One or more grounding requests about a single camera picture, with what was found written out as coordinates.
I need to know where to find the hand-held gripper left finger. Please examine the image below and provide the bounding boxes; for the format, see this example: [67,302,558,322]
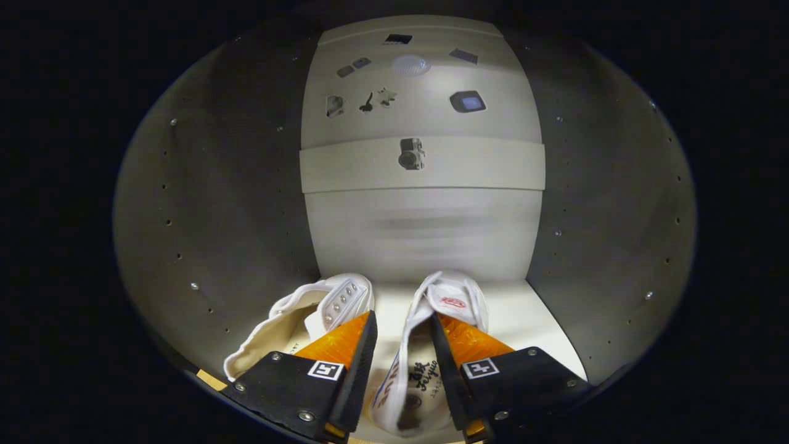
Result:
[222,310,378,442]

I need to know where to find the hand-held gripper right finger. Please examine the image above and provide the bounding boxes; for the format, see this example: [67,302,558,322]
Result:
[430,313,592,442]

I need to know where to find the white canvas shoe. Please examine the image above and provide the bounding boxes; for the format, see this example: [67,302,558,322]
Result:
[223,273,375,382]
[370,271,489,437]

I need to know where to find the dark grey shoe cabinet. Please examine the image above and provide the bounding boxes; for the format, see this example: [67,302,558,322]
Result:
[114,15,697,442]

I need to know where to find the round white puck light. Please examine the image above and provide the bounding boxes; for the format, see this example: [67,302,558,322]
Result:
[391,54,432,77]

